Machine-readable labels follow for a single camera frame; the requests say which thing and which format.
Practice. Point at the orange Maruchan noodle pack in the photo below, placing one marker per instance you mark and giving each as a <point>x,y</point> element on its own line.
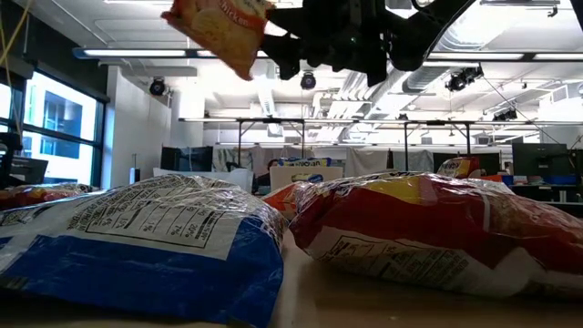
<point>282,200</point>
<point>223,32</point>

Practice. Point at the person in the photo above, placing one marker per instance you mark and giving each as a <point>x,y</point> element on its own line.
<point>272,166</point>

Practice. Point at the long ceiling light fixture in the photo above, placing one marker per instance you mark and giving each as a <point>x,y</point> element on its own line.
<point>100,53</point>

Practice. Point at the grey ceiling duct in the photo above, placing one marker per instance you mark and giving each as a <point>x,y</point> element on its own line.
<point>426,79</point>

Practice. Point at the black metal rack frame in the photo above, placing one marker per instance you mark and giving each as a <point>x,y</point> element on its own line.
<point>405,136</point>

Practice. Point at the black ceiling spotlight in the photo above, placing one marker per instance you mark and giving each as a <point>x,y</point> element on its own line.
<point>463,78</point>
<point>504,115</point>
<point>308,81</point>
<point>157,86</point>

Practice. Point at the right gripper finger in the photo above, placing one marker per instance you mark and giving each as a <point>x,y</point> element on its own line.
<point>291,54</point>
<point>296,20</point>

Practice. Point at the white plastic bin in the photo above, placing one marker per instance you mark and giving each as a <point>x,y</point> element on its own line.
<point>282,175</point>

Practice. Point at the red Maruchan noodle pack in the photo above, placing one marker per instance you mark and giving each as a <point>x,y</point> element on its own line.
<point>457,167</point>
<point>410,218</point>
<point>36,196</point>

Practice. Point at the large window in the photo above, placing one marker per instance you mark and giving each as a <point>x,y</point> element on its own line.
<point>59,114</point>

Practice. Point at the white hanging cloth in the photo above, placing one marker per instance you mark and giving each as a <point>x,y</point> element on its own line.
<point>364,161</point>

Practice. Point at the blue Maruchan noodle pack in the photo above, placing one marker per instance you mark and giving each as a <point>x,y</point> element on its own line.
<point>136,273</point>
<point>304,162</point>

